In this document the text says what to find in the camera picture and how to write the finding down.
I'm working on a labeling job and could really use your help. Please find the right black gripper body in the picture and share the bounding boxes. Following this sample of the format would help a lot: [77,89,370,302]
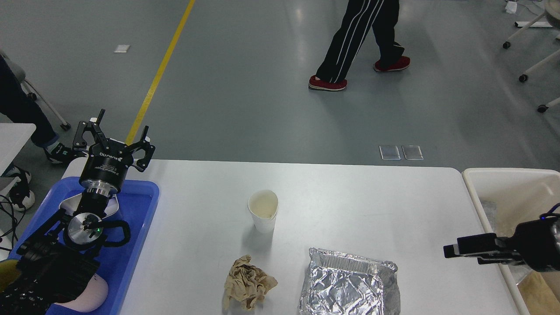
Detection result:
[510,218,560,273]

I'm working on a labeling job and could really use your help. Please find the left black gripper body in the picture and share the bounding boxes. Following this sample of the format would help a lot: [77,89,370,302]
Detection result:
[79,140,133,195]

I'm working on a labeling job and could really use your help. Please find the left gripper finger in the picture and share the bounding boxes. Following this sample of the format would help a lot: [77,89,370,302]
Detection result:
[119,126,156,173]
[72,109,111,151]

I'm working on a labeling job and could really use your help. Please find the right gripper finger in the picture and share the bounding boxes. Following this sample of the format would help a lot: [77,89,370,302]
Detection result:
[477,255,525,266]
[443,233,512,259]

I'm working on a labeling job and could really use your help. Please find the pink mug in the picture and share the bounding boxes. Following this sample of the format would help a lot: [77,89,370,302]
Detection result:
[54,274,109,313]

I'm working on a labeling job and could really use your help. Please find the aluminium foil tray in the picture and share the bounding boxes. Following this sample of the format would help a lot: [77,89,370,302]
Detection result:
[298,248,401,315]

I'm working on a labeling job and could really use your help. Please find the small steel rectangular tin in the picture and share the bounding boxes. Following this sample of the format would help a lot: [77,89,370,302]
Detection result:
[59,193,119,219]

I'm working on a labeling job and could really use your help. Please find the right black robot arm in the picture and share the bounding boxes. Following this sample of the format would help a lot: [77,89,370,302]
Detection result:
[443,204,560,273]

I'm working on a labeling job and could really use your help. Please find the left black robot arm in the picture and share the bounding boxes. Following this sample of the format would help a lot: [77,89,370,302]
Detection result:
[1,109,155,315]

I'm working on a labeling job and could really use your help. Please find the black white sneaker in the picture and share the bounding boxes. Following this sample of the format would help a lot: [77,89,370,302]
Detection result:
[44,141,88,164]

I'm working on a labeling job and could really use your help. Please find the blue plastic tray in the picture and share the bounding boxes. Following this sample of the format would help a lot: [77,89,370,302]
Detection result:
[8,177,159,315]

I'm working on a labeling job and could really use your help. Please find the beige plastic waste bin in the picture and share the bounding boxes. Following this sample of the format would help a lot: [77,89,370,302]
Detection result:
[462,168,560,315]

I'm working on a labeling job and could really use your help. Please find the white side table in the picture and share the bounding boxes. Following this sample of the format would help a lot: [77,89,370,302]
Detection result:
[0,123,35,174]

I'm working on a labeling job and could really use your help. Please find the standing person in jeans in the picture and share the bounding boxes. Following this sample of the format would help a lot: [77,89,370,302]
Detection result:
[0,57,60,151]

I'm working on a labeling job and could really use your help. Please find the right clear floor plate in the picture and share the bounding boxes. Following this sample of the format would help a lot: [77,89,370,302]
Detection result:
[401,145,424,160]

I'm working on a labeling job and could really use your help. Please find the clear floor plate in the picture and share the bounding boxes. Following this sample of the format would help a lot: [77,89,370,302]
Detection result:
[379,145,401,160]
[401,145,424,160]

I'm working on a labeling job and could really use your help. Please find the white paper cup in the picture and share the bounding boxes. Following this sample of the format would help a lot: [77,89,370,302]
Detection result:
[248,189,278,234]

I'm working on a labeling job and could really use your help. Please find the left clear floor plate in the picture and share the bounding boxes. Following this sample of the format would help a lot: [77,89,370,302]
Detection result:
[379,145,401,160]

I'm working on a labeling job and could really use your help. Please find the dark blue mug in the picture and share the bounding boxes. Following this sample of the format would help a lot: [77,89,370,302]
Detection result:
[0,259,21,292]

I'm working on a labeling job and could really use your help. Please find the crumpled brown paper napkin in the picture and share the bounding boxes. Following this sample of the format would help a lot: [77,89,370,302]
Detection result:
[222,255,278,311]

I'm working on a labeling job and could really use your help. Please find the white chair base with castors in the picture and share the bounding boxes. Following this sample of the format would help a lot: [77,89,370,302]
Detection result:
[502,0,560,114]

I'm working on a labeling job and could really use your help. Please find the walking person in tracksuit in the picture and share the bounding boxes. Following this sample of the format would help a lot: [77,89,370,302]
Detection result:
[308,0,411,91]

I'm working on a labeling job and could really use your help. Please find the black cables at left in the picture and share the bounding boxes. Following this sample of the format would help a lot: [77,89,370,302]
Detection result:
[0,195,27,252]

